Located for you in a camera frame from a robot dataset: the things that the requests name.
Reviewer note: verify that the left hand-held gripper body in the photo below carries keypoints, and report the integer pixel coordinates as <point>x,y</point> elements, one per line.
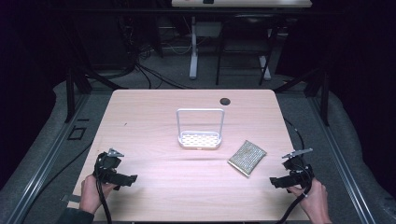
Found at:
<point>107,163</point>

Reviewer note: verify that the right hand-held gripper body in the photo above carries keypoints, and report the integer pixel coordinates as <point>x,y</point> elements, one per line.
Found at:
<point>299,172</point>

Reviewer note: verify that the silver glitter sponge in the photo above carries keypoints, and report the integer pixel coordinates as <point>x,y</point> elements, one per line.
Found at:
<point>247,158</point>

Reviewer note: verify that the person's right hand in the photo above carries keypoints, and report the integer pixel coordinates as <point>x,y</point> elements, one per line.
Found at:
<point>316,202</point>

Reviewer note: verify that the person's left hand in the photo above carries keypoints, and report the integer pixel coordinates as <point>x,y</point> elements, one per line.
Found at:
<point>90,194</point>

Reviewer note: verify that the short black tape strip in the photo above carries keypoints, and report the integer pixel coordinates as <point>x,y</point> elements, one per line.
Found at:
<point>83,119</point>

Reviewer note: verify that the grey tape strip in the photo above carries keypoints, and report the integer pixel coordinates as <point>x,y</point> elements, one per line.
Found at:
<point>70,198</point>

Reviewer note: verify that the black metal stand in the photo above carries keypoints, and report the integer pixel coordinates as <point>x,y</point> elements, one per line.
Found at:
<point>71,93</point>
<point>325,96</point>

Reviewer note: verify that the black chair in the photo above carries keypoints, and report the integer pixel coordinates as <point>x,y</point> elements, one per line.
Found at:
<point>249,21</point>

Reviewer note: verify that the white background desk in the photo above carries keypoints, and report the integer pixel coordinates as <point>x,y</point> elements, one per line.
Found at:
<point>243,3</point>

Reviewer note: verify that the grey metal floor rail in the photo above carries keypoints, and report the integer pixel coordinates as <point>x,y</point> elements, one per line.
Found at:
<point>46,161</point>
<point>341,161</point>

